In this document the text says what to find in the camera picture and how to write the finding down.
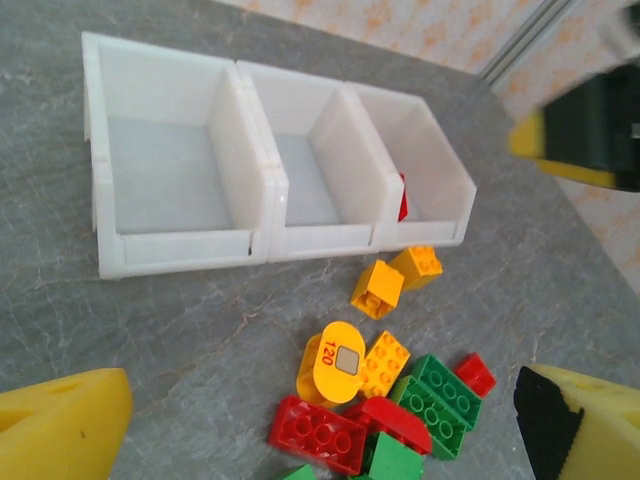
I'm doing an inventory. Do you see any small red lego brick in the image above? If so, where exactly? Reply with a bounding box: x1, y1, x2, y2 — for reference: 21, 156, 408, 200
453, 352, 498, 399

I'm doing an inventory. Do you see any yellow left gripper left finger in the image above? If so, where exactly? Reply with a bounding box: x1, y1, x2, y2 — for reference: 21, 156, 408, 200
0, 368, 134, 480

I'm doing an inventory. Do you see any round yellow 120 lego brick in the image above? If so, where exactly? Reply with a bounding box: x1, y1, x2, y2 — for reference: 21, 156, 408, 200
295, 320, 365, 409

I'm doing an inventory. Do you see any long green lego brick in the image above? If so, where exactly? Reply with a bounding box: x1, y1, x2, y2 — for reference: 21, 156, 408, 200
388, 374, 469, 461
411, 353, 484, 432

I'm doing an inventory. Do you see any curved red lego brick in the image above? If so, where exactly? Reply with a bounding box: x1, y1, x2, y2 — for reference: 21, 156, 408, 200
342, 396, 434, 456

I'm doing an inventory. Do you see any yellow eight-stud lego brick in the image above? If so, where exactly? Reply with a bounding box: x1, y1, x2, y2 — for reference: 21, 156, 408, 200
358, 329, 412, 400

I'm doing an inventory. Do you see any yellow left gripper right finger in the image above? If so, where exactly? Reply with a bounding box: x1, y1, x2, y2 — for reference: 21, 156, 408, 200
513, 364, 640, 480

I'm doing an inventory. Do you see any long red lego brick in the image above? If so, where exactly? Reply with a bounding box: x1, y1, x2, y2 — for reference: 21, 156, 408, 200
268, 394, 369, 476

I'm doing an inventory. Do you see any aluminium frame post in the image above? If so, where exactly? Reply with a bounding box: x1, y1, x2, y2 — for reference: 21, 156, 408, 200
477, 0, 586, 89

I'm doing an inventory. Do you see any white plastic bin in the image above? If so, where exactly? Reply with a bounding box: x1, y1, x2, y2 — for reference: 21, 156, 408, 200
235, 59, 394, 264
344, 81, 478, 251
81, 31, 277, 281

